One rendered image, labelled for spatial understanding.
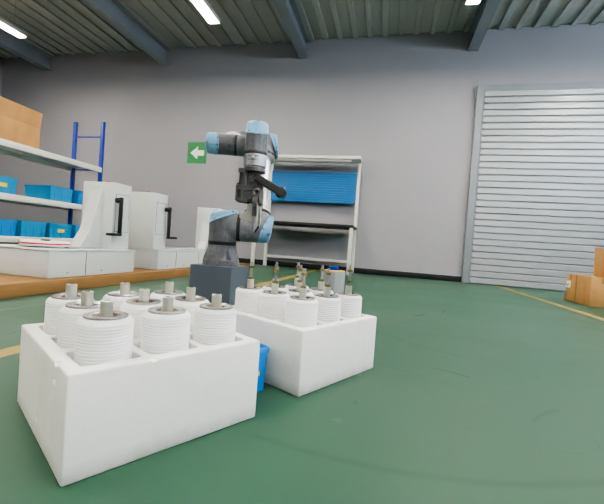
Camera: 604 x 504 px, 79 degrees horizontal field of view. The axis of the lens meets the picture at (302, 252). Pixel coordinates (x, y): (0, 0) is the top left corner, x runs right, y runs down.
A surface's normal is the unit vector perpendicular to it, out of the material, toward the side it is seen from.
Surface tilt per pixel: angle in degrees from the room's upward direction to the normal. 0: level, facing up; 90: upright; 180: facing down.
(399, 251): 90
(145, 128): 90
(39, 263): 90
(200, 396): 90
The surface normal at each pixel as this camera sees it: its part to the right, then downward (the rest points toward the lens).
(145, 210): -0.23, 0.00
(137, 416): 0.72, 0.07
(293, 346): -0.66, -0.04
